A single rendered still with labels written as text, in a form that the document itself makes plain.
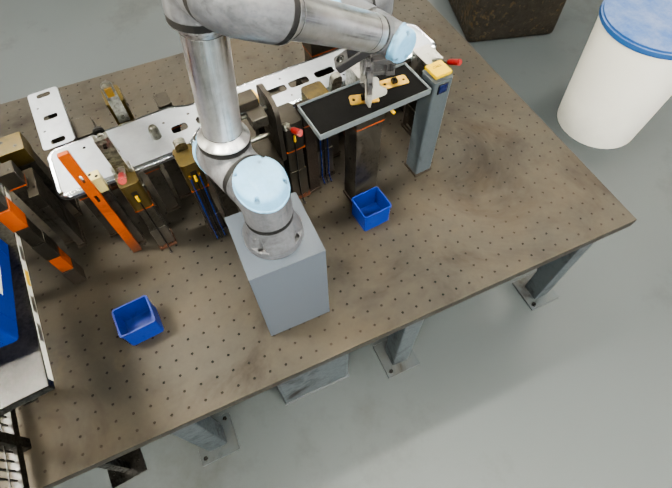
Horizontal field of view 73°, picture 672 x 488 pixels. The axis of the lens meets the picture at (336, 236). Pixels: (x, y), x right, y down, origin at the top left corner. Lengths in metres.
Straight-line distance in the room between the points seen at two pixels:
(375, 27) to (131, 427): 1.22
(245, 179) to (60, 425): 0.95
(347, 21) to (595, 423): 1.95
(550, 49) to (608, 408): 2.41
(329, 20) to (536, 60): 2.88
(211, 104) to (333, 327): 0.81
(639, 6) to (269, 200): 2.39
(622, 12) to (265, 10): 2.35
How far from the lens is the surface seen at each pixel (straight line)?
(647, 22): 2.88
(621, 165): 3.16
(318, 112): 1.34
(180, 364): 1.52
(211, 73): 0.91
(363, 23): 0.92
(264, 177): 0.98
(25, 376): 1.31
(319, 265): 1.18
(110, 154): 1.39
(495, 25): 3.63
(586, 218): 1.87
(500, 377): 2.26
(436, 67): 1.50
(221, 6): 0.74
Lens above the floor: 2.08
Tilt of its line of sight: 59 degrees down
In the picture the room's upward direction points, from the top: 2 degrees counter-clockwise
